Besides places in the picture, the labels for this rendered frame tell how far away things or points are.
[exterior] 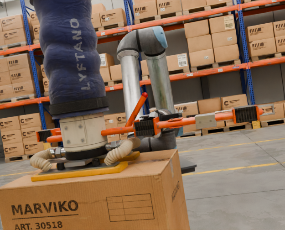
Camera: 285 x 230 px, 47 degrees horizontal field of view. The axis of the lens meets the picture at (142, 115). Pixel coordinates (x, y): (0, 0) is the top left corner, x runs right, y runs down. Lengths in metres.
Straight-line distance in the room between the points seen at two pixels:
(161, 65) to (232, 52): 6.76
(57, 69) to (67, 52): 0.07
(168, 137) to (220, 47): 7.08
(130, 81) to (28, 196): 0.74
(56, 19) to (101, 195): 0.62
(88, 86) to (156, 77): 0.69
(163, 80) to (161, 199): 0.92
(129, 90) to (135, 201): 0.68
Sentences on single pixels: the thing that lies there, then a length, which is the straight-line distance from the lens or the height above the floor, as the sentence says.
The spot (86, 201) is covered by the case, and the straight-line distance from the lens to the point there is 1.14.
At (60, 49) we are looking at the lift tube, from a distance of 1.22.
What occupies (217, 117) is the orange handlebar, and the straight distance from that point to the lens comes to 1.16.
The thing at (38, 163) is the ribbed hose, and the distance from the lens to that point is 1.27.
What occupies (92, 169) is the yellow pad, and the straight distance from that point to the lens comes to 1.17.
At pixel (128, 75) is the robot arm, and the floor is 1.30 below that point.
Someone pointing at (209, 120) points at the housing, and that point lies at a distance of 1.16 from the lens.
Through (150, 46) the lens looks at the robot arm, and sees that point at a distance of 1.73.
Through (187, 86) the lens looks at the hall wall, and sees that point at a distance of 9.68.
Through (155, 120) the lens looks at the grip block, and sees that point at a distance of 1.18.
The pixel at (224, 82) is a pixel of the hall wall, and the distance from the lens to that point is 9.73.
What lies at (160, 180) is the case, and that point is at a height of 0.93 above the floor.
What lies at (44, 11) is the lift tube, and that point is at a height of 1.55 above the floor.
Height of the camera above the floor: 1.19
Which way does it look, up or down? 3 degrees down
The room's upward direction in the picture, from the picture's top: 9 degrees counter-clockwise
